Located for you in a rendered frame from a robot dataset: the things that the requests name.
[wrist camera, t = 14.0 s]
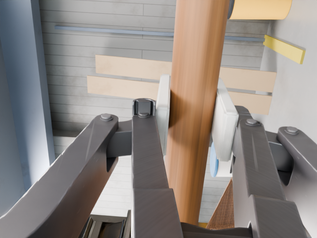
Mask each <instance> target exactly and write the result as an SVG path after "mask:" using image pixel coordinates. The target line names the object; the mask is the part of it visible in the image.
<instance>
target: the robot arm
mask: <svg viewBox="0 0 317 238"><path fill-rule="evenodd" d="M170 83H171V76H170V75H169V74H162V75H161V76H160V82H159V88H158V96H157V100H153V99H149V98H137V99H134V100H133V101H132V119H131V120H127V121H118V116H116V115H113V114H107V113H104V114H100V115H97V116H96V117H94V119H93V120H92V121H91V122H90V123H89V124H88V125H87V126H86V127H85V128H84V130H83V131H82V132H81V133H80V134H79V135H78V136H77V137H76V138H75V139H74V141H73V142H72V143H71V144H70V145H69V146H68V147H67V148H66V149H65V150H64V152H63V153H62V154H61V155H60V156H59V157H58V158H57V159H56V160H55V161H54V162H53V163H52V164H51V165H50V167H49V168H48V169H47V170H46V171H45V172H44V173H43V174H42V175H41V176H40V178H39V179H38V180H37V181H36V182H35V183H34V184H33V185H32V186H31V187H30V189H29V190H28V191H27V192H26V193H25V194H24V195H23V196H22V197H21V198H20V200H19V201H18V202H17V203H16V204H15V205H14V206H13V207H12V208H11V209H10V211H9V212H8V213H6V214H5V215H3V216H1V217H0V238H78V237H79V235H80V233H81V231H82V229H83V227H84V225H85V223H86V222H87V220H88V218H89V216H90V214H91V212H92V210H93V208H94V206H95V205H96V203H97V201H98V199H99V197H100V195H101V193H102V191H103V189H104V187H105V185H106V183H107V182H108V180H109V178H110V176H111V174H112V172H113V170H114V168H115V167H116V165H117V163H118V157H120V156H129V155H131V238H308V237H307V234H306V232H305V229H304V226H305V228H306V229H307V231H308V232H309V234H310V235H311V237H312V238H317V144H316V143H315V142H314V141H313V140H312V139H311V138H310V137H308V136H307V135H306V134H305V133H304V132H303V131H301V130H299V129H297V128H296V127H291V126H289V127H287V126H285V127H279V129H278V132H277V133H274V132H269V131H266V130H265V128H264V125H263V124H262V123H261V122H259V121H257V120H254V119H253V117H252V116H251V114H250V112H249V110H248V109H247V108H245V107H244V106H239V105H234V104H233V101H232V99H231V97H230V95H229V93H228V91H227V89H226V86H225V84H224V82H223V80H222V79H221V78H220V77H219V79H218V86H217V95H216V102H215V108H214V115H213V122H212V129H211V133H212V138H213V143H214V147H215V151H216V156H217V159H218V160H219V161H221V162H229V160H231V155H232V152H233V157H232V163H231V168H230V173H232V178H233V199H234V228H229V229H218V230H210V229H206V228H203V227H199V226H195V225H192V224H188V223H185V222H180V218H179V214H178V209H177V205H176V200H175V195H174V191H173V189H172V188H169V184H168V179H167V173H166V168H165V163H164V158H163V157H164V155H166V152H167V134H168V122H169V108H170ZM303 225H304V226H303Z"/></svg>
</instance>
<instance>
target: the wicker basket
mask: <svg viewBox="0 0 317 238"><path fill-rule="evenodd" d="M233 201H234V199H233V178H232V177H231V179H230V180H229V183H228V185H227V187H226V189H225V191H224V193H223V195H222V196H221V198H220V201H219V202H218V204H217V206H216V208H215V210H214V212H213V214H212V216H211V218H210V220H209V222H208V224H207V226H206V229H209V230H211V229H214V230H221V229H229V228H234V208H233V206H234V203H233Z"/></svg>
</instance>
